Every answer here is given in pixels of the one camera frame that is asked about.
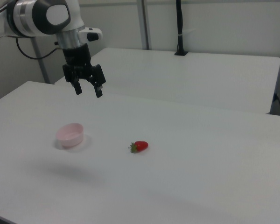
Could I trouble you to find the pink plastic bowl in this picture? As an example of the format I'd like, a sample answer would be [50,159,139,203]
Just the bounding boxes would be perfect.
[56,123,84,147]

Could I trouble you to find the red strawberry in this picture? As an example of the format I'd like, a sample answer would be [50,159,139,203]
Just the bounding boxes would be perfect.
[128,140,149,154]

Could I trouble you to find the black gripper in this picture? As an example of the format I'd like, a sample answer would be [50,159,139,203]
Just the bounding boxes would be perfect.
[62,44,106,98]

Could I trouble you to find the grey aluminium frame post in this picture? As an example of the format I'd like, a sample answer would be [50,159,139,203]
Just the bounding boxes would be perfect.
[31,37,50,84]
[137,0,153,50]

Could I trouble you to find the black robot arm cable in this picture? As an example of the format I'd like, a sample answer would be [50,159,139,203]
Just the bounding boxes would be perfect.
[15,37,64,59]

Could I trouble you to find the black pole with clamp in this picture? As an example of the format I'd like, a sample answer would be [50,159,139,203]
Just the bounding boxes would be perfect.
[174,0,189,56]

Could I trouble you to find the white table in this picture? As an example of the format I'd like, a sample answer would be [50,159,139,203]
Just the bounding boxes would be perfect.
[55,48,280,114]

